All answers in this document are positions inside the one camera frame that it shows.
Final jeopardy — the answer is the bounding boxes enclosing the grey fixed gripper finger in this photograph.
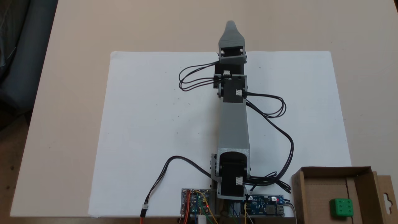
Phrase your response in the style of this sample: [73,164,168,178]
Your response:
[218,20,245,46]

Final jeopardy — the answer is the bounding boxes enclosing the green dice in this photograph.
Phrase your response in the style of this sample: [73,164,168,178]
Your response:
[329,198,354,218]

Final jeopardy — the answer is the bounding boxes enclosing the white paper sheet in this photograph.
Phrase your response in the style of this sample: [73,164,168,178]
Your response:
[88,51,352,218]

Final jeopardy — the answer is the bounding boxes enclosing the grey base mounting plate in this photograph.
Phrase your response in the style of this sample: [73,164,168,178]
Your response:
[181,188,285,217]

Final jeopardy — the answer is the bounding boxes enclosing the motor controller circuit board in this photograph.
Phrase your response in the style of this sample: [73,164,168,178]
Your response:
[181,188,212,216]

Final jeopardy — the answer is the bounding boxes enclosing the blue power circuit board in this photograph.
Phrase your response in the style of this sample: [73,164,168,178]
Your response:
[245,194,285,217]

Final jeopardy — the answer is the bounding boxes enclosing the brown cardboard box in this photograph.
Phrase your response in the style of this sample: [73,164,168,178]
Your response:
[291,166,398,224]

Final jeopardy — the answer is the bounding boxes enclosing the metal table clamp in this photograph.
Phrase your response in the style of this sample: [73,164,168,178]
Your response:
[218,200,231,224]

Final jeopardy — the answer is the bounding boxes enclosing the dark grey chair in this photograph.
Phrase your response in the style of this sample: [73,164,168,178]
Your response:
[0,0,59,131]

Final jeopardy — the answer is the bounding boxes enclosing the black gripper motor cable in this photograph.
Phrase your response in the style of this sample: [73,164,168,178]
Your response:
[178,60,224,92]

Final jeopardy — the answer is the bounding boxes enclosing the short black wrist cable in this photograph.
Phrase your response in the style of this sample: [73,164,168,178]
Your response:
[244,91,287,118]

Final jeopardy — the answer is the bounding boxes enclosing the long black forearm cable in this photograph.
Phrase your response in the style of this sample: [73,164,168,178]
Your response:
[245,99,294,187]

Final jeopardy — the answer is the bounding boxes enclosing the black shoulder motor cable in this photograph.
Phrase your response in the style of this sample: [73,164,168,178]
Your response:
[244,171,292,194]

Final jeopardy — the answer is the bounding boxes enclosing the yellow wire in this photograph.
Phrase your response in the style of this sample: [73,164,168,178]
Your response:
[193,190,220,217]

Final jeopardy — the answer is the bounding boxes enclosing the red orange wire bundle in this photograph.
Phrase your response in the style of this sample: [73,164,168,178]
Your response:
[140,192,191,224]

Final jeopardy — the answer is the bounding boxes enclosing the green wire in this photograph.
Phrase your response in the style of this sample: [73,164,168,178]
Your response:
[199,202,219,224]

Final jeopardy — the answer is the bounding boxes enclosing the grey power cable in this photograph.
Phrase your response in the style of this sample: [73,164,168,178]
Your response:
[283,200,298,224]

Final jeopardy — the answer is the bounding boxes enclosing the black cable with white connector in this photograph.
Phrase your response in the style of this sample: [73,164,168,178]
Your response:
[140,156,215,218]

